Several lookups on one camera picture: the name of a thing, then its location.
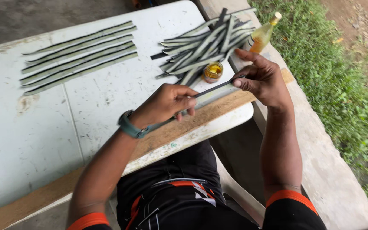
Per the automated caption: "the person's left hand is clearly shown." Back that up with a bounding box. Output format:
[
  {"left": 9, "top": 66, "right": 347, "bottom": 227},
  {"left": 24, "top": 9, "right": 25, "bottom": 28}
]
[{"left": 129, "top": 84, "right": 199, "bottom": 129}]

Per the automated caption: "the glass jar of yellow glue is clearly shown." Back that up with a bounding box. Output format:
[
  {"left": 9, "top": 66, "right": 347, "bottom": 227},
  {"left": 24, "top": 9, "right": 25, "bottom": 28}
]
[{"left": 202, "top": 61, "right": 224, "bottom": 84}]

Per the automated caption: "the bottle of yellow liquid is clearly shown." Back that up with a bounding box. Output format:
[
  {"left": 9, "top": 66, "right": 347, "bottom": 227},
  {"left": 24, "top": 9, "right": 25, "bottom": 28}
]
[{"left": 249, "top": 12, "right": 282, "bottom": 54}]

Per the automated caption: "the thin black strip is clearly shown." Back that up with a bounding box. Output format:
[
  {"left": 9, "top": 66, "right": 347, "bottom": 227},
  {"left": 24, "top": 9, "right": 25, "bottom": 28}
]
[{"left": 194, "top": 75, "right": 246, "bottom": 98}]

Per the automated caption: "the row of glued grey strips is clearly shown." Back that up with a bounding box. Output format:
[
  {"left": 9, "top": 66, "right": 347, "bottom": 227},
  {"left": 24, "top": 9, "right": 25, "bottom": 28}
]
[{"left": 19, "top": 21, "right": 139, "bottom": 96}]

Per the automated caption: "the white plastic chair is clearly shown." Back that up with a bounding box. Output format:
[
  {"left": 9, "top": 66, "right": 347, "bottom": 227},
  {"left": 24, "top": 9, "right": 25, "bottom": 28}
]
[{"left": 210, "top": 146, "right": 266, "bottom": 228}]

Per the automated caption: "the person's right hand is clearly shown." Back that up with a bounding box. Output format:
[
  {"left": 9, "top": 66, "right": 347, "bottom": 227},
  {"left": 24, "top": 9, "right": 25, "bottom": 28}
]
[{"left": 231, "top": 49, "right": 292, "bottom": 108}]

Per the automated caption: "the pile of grey black strips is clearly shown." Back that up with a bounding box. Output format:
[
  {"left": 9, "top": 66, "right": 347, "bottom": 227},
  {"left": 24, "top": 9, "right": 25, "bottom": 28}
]
[{"left": 150, "top": 7, "right": 257, "bottom": 87}]

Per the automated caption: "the grey-green strip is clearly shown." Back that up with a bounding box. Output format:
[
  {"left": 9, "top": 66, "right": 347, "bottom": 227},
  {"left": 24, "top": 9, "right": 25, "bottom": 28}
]
[{"left": 146, "top": 86, "right": 241, "bottom": 133}]

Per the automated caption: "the teal wristwatch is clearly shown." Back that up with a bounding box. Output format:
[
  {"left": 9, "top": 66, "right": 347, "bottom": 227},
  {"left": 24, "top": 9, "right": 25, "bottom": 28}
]
[{"left": 118, "top": 110, "right": 151, "bottom": 140}]

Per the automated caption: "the long wooden plank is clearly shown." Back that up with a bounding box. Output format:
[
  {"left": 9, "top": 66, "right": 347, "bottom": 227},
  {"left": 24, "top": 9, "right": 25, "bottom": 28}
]
[{"left": 0, "top": 68, "right": 295, "bottom": 230}]

